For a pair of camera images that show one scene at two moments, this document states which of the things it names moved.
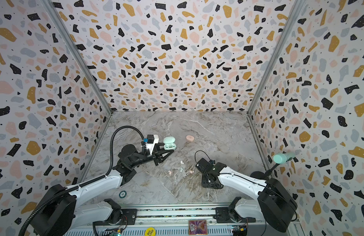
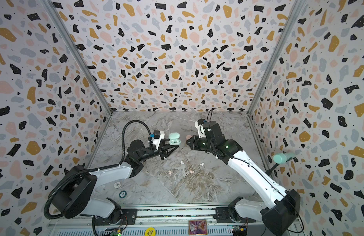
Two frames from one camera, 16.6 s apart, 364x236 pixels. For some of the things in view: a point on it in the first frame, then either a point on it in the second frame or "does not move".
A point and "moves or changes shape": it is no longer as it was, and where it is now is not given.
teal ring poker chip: [122, 194] does not move
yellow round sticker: [150, 231] does not move
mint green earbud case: [169, 143] moves or changes shape
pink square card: [197, 227] does not move
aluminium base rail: [173, 221] does not move
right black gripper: [200, 165] → [200, 142]
